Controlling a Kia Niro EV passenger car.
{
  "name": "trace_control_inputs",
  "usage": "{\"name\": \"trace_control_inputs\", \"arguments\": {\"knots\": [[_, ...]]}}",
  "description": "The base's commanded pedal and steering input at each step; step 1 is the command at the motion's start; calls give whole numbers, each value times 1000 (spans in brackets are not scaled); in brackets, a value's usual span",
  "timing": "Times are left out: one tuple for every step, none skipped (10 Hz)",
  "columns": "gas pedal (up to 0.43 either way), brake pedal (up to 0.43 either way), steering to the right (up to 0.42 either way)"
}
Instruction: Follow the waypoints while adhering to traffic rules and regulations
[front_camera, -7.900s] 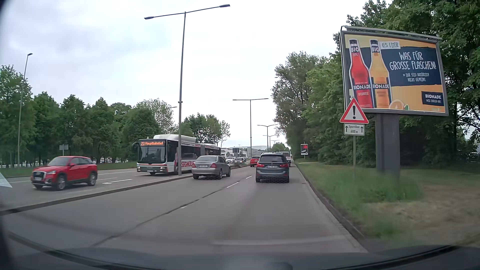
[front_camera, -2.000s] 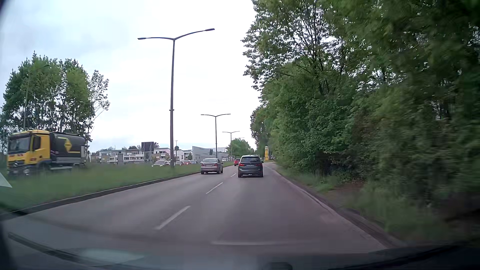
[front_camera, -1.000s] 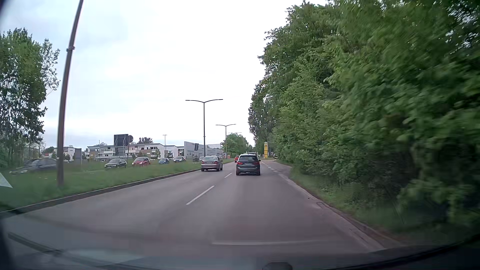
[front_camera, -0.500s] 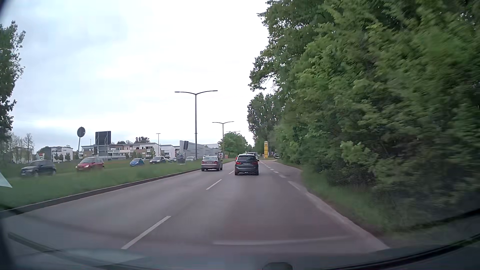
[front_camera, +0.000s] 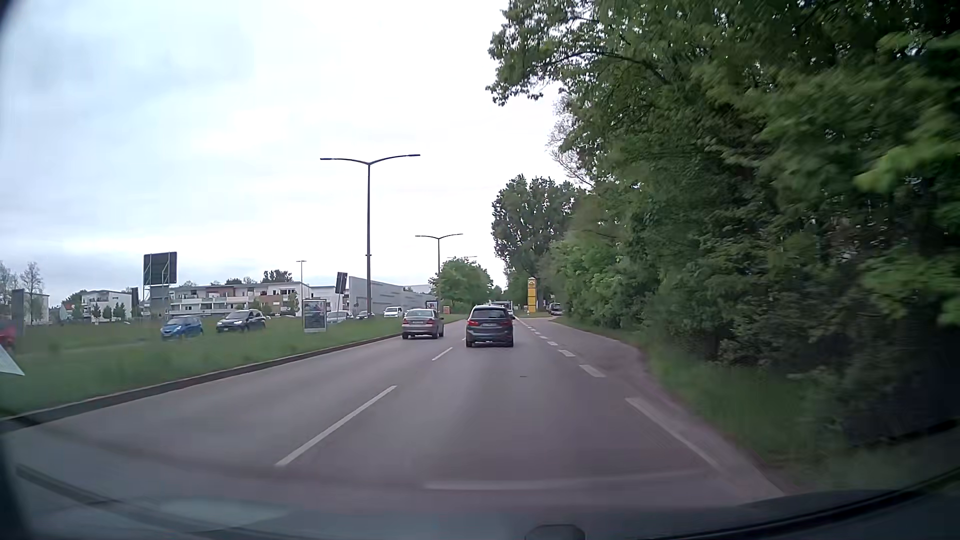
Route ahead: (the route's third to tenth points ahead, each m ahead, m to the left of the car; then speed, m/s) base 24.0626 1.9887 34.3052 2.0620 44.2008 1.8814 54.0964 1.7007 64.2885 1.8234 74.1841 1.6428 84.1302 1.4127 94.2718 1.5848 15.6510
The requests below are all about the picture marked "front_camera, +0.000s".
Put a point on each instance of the white van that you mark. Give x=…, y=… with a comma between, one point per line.
x=393, y=311

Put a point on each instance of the grey hall building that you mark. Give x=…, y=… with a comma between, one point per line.
x=384, y=295

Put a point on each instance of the blue car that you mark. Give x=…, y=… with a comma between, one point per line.
x=181, y=327

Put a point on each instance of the grey asphalt road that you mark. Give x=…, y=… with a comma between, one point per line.
x=480, y=405

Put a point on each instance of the yellow pylon sign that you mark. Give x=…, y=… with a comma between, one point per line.
x=532, y=294

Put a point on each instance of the white flat-roofed building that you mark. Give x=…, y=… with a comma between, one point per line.
x=225, y=298

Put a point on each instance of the black car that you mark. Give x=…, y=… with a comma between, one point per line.
x=241, y=321

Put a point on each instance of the dark grey car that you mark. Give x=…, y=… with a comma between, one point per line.
x=490, y=325

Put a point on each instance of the road markings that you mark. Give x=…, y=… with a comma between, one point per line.
x=339, y=424

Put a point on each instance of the large billboard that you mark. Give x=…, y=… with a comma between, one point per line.
x=160, y=268

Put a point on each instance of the car's own bonnet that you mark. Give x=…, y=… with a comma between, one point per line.
x=480, y=525

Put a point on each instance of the grass verge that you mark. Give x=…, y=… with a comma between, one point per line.
x=750, y=405

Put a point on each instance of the row of trees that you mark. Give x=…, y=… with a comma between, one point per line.
x=750, y=187

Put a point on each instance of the silver car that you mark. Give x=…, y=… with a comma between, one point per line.
x=422, y=323

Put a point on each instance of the grass median strip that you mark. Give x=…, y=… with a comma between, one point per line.
x=150, y=360

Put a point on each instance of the advertising display panel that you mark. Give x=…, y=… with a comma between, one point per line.
x=314, y=315

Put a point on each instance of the small billboard on post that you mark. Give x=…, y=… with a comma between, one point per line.
x=341, y=283

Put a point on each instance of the white car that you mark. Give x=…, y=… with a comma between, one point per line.
x=339, y=316

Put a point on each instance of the red vehicle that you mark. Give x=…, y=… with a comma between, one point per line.
x=7, y=334

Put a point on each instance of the round green tree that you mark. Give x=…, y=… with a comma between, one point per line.
x=462, y=283

